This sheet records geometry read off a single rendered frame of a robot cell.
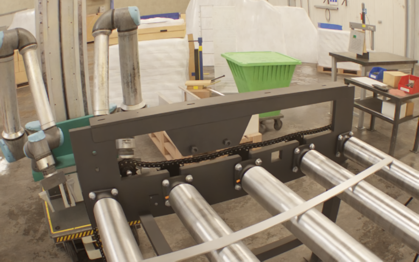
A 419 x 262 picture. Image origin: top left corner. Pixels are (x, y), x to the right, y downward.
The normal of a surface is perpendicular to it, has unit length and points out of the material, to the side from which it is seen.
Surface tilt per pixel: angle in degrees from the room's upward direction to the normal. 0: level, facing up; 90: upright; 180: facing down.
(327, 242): 42
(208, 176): 90
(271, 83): 101
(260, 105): 90
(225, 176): 90
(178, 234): 0
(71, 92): 90
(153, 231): 0
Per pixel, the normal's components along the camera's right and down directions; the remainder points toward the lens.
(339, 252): -0.71, -0.51
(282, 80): 0.25, 0.49
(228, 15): -0.11, 0.34
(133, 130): 0.39, 0.30
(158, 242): -0.04, -0.94
